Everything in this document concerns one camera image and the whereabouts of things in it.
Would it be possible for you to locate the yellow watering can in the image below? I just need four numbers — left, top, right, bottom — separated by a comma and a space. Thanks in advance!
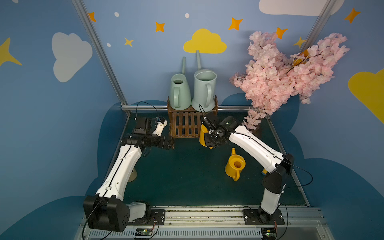
199, 124, 209, 147
225, 148, 246, 182

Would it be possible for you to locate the brown wooden slatted shelf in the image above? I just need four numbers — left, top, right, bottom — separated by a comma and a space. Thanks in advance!
167, 97, 203, 139

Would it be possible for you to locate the mint green watering can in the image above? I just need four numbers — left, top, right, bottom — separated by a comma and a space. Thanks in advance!
169, 57, 192, 111

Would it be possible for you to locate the large pale blue watering can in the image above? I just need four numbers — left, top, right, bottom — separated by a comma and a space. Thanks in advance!
192, 50, 218, 112

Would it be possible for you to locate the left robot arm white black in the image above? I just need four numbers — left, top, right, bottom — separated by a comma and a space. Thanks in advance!
83, 134, 174, 232

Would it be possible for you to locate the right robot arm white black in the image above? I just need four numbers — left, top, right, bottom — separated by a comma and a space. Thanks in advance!
201, 113, 295, 218

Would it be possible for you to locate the white flower potted plant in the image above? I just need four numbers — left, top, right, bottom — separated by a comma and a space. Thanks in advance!
128, 168, 138, 183

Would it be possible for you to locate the pink cherry blossom tree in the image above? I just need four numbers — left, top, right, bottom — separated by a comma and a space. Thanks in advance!
230, 32, 349, 130

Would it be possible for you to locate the left circuit board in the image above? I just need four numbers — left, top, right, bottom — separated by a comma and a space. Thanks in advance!
135, 229, 154, 238

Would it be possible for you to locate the circuit board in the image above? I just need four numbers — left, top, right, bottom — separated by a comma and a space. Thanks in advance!
135, 229, 154, 238
261, 228, 277, 240

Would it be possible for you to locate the right circuit board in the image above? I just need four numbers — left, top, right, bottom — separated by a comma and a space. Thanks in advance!
261, 228, 277, 240

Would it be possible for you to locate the aluminium back rail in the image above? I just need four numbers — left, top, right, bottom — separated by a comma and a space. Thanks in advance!
121, 105, 250, 112

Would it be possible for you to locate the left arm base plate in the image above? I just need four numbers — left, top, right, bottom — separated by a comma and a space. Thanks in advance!
141, 209, 166, 226

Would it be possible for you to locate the aluminium front rail frame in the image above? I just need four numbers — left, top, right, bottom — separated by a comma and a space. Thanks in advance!
74, 205, 334, 240

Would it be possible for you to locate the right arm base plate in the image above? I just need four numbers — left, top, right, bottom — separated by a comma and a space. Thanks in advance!
242, 208, 286, 226

